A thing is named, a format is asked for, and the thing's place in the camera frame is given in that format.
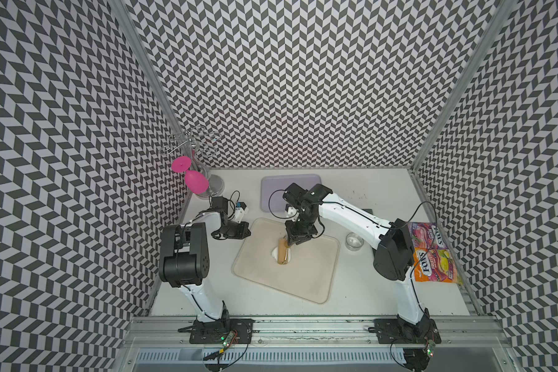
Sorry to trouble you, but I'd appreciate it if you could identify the beige plastic tray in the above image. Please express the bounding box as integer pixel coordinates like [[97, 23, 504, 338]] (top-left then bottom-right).
[[232, 218, 339, 304]]

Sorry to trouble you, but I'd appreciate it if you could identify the round metal cutter ring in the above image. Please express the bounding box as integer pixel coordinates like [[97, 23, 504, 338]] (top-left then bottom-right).
[[344, 232, 364, 253]]

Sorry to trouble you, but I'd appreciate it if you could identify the purple plastic tray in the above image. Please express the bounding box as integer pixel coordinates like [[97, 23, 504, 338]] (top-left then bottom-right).
[[260, 174, 322, 213]]

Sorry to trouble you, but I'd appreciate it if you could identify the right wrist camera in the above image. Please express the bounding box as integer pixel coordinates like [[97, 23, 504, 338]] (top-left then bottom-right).
[[286, 206, 299, 219]]

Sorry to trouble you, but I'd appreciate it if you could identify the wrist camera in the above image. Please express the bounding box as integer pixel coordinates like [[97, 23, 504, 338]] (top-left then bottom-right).
[[233, 201, 248, 223], [286, 206, 299, 219]]

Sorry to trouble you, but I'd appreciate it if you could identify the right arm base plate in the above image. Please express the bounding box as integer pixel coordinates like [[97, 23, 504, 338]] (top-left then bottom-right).
[[373, 318, 442, 344]]

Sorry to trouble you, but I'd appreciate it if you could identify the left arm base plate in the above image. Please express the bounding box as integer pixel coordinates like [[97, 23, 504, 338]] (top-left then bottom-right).
[[189, 319, 254, 345]]

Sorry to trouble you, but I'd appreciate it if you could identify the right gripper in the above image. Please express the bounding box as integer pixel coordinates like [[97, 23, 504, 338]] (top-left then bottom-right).
[[284, 210, 317, 246]]

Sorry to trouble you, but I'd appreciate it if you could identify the colourful candy bag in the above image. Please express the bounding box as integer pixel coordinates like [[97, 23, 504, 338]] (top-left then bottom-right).
[[409, 223, 463, 285]]

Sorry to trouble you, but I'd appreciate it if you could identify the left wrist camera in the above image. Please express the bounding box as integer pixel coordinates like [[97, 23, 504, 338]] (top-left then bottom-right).
[[233, 201, 248, 223]]

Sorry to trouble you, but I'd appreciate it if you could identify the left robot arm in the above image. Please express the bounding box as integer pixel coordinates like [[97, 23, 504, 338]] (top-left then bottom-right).
[[158, 196, 251, 327]]

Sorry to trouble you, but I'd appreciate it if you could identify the wooden dough roller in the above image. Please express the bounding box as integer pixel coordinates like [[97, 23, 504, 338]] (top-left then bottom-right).
[[277, 237, 290, 264]]

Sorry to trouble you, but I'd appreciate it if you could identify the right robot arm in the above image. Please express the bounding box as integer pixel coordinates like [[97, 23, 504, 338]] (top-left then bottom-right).
[[282, 183, 429, 327]]

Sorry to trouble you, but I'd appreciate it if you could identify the white dough ball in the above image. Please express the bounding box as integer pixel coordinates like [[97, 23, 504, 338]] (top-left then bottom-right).
[[271, 246, 291, 264]]

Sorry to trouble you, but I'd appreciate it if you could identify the pink wine glass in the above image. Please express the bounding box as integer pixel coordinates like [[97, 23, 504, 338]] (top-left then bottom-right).
[[171, 156, 209, 194]]

